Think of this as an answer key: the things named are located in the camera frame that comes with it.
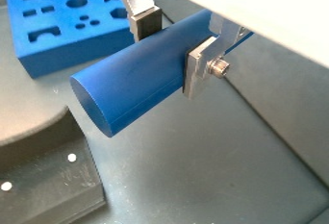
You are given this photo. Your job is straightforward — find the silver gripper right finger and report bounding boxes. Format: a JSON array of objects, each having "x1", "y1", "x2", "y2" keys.
[{"x1": 182, "y1": 13, "x2": 250, "y2": 99}]

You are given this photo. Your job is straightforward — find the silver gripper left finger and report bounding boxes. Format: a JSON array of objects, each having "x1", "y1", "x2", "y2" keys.
[{"x1": 122, "y1": 0, "x2": 162, "y2": 41}]

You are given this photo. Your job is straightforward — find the blue cylinder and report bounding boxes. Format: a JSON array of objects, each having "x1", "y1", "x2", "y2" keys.
[{"x1": 70, "y1": 8, "x2": 254, "y2": 138}]

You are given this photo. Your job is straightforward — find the blue shape sorter block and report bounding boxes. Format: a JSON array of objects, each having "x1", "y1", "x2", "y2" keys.
[{"x1": 7, "y1": 0, "x2": 134, "y2": 79}]

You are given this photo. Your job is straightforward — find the black curved cradle stand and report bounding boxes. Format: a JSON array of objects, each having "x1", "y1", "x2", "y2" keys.
[{"x1": 0, "y1": 109, "x2": 106, "y2": 224}]

